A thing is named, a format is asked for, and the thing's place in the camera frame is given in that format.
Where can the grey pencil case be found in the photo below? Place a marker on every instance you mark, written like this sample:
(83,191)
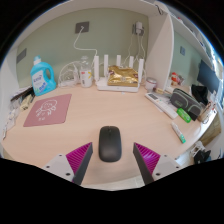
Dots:
(185,101)

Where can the white wall charger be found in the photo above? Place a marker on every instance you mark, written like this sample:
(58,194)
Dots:
(138,28)

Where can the grey wall socket with plug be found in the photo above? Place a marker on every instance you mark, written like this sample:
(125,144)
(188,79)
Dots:
(82,27)

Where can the pink mouse pad with drawing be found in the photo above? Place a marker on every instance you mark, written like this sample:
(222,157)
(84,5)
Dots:
(48,110)

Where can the grey blank wall socket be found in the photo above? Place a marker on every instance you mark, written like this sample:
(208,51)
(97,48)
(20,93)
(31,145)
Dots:
(21,55)

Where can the black computer mouse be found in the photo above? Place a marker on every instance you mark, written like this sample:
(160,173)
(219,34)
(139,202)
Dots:
(110,143)

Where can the white and green tube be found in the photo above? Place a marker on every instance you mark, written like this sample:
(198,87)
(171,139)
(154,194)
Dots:
(178,132)

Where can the stack of books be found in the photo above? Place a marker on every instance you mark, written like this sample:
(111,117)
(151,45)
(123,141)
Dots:
(21,94)

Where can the black monitor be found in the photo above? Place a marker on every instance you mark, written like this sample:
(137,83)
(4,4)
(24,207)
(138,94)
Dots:
(208,77)

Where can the black cloth bag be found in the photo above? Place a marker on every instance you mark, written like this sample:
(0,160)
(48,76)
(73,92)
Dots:
(199,94)

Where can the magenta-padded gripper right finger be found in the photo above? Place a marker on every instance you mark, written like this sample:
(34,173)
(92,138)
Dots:
(146,156)

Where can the small yellow box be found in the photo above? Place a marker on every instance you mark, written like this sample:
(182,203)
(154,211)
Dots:
(26,102)

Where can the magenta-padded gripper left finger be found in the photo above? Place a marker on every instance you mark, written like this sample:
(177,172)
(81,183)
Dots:
(79,156)

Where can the clear plastic bag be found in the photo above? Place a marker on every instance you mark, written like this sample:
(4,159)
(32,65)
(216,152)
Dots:
(11,116)

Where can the gold foil bag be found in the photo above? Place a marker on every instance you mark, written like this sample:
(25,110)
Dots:
(122,76)

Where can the white router with antennas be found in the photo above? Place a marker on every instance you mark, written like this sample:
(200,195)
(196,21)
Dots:
(116,88)

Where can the small red figurine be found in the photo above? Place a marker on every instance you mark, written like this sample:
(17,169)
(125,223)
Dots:
(174,79)

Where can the blue detergent bottle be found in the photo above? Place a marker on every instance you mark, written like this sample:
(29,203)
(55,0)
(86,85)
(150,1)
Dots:
(41,80)

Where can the white shelf unit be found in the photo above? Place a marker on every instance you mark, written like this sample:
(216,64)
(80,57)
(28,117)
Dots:
(160,50)

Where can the clear plastic bottle white label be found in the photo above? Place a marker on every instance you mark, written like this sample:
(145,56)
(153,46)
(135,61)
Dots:
(86,76)

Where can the small grey wall socket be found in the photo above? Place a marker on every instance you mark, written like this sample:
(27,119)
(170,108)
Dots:
(182,50)

